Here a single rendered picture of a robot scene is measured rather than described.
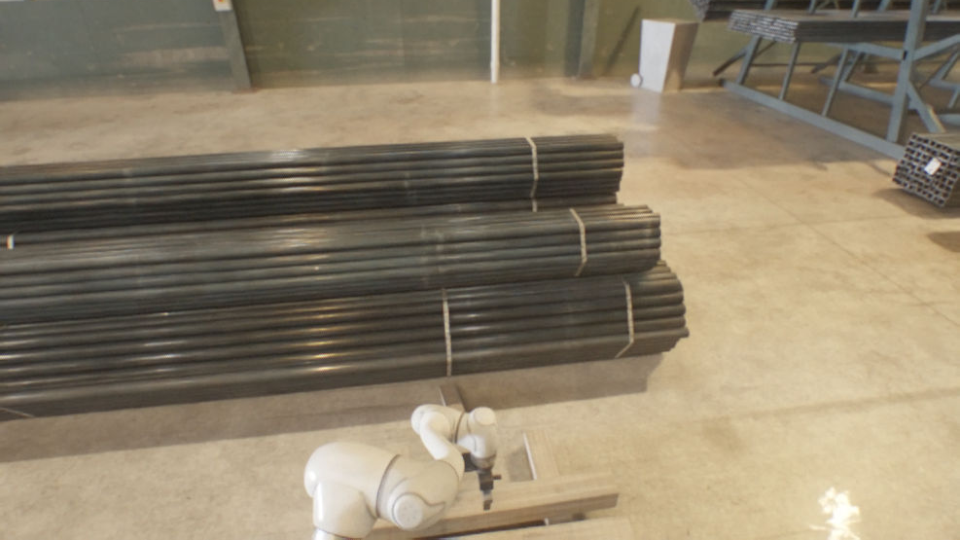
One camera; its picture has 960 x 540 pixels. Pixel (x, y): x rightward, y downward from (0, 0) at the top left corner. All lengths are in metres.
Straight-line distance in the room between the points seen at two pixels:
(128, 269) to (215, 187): 0.54
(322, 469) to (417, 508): 0.23
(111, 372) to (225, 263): 0.71
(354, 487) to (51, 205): 2.31
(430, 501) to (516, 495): 0.94
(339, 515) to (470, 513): 0.87
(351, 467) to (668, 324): 1.84
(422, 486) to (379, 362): 1.31
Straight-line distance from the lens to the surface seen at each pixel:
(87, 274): 2.62
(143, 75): 10.13
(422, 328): 2.32
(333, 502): 1.16
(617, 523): 1.99
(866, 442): 2.94
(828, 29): 7.27
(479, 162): 2.54
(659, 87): 8.88
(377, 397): 2.59
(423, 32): 9.03
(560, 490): 2.02
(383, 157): 2.53
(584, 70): 9.47
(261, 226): 2.76
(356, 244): 2.21
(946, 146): 5.82
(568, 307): 2.39
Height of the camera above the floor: 1.89
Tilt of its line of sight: 30 degrees down
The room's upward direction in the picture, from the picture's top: straight up
